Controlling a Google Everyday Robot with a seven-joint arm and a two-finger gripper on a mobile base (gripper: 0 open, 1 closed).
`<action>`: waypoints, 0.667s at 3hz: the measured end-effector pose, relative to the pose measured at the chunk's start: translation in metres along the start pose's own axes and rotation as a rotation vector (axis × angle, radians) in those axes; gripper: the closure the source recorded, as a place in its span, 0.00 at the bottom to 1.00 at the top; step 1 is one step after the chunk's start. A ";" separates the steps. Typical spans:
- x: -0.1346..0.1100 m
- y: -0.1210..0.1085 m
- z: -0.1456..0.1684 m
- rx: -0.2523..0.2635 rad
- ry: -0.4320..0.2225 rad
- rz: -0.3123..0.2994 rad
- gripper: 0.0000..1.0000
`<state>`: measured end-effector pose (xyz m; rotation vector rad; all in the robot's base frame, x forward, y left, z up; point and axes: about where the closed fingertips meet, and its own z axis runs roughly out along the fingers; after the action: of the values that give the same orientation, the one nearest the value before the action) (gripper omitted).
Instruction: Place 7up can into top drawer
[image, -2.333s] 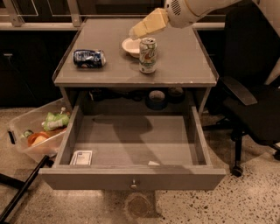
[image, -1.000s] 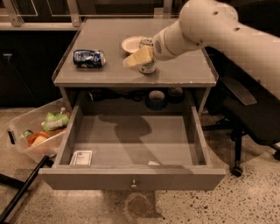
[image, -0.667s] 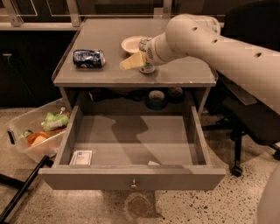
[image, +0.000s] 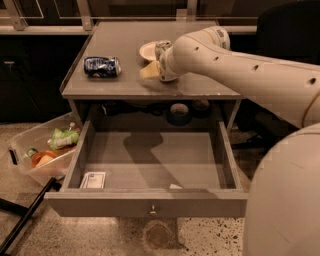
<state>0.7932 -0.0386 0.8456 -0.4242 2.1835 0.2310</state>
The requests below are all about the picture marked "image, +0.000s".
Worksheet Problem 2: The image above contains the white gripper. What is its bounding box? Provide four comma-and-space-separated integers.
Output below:
139, 48, 177, 82

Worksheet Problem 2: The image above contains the green white 7up can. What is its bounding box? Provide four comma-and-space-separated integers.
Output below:
154, 40, 172, 61

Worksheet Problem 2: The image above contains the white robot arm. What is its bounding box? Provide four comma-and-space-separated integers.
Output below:
140, 26, 320, 256

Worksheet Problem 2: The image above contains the grey cabinet with top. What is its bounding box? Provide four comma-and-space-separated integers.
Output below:
62, 21, 242, 131

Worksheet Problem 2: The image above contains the crushed blue soda can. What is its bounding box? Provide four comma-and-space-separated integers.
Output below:
83, 57, 121, 78

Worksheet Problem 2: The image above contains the open grey top drawer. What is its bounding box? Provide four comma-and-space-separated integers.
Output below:
46, 120, 247, 218

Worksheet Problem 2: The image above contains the white card in drawer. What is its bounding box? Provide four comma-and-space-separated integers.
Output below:
80, 172, 105, 189

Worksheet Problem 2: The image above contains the metal drawer knob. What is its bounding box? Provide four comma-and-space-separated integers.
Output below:
148, 205, 158, 217

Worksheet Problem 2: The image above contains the dark tape roll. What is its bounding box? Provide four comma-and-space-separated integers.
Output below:
166, 103, 192, 126
192, 100, 210, 119

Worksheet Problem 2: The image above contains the metal window railing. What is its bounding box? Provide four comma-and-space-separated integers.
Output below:
0, 0, 257, 35

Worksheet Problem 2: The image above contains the green chip bag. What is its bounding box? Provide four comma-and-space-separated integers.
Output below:
48, 128, 80, 150

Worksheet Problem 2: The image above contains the small white paper scrap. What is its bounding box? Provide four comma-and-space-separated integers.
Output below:
169, 184, 183, 189

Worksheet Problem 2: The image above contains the clear plastic storage bin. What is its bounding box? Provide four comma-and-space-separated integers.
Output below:
9, 113, 80, 185

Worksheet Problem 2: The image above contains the orange round object in bin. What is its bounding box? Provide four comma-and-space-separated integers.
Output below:
31, 151, 56, 167

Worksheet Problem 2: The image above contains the black office chair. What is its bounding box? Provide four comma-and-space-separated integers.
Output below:
231, 0, 320, 150

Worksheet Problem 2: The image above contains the black stand leg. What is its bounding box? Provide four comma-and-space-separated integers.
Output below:
0, 178, 61, 256

